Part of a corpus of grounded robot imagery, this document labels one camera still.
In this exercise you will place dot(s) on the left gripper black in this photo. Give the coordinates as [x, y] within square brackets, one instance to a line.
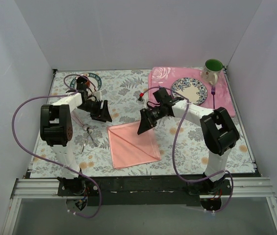
[101, 110]

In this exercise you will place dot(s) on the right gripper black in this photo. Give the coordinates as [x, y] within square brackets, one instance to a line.
[147, 119]

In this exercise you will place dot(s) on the salmon pink cloth napkin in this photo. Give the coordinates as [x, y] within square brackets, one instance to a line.
[130, 149]

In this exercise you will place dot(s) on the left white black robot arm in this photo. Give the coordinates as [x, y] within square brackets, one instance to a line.
[56, 128]

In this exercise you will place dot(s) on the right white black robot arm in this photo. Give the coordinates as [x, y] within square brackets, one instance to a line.
[219, 132]

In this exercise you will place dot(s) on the green inside floral mug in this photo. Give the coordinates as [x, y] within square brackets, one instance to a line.
[211, 71]

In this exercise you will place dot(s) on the silver fork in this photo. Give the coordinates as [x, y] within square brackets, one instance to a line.
[93, 141]

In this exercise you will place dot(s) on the large silver spoon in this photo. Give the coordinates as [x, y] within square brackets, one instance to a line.
[77, 120]

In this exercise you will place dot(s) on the green rimmed white saucer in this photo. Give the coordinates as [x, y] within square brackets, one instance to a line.
[95, 83]

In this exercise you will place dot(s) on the small brown cup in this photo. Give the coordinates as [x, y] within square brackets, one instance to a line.
[81, 81]

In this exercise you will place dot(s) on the floral tablecloth mat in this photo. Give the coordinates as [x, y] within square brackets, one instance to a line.
[174, 146]

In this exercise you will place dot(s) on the blue floral patterned plate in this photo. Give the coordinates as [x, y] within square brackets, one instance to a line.
[190, 88]

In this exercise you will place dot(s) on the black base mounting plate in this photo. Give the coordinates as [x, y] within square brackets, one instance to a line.
[140, 190]

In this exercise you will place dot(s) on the purple plastic fork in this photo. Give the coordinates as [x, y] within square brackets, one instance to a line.
[213, 92]

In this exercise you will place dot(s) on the pink rose placemat cloth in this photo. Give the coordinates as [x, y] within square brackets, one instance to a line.
[221, 80]

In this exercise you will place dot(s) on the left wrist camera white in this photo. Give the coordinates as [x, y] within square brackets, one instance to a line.
[99, 94]

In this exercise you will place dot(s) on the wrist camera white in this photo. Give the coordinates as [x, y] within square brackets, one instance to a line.
[99, 94]
[140, 98]

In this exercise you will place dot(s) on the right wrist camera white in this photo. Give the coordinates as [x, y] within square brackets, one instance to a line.
[140, 98]

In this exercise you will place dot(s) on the aluminium frame rail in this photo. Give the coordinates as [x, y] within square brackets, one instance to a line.
[48, 188]

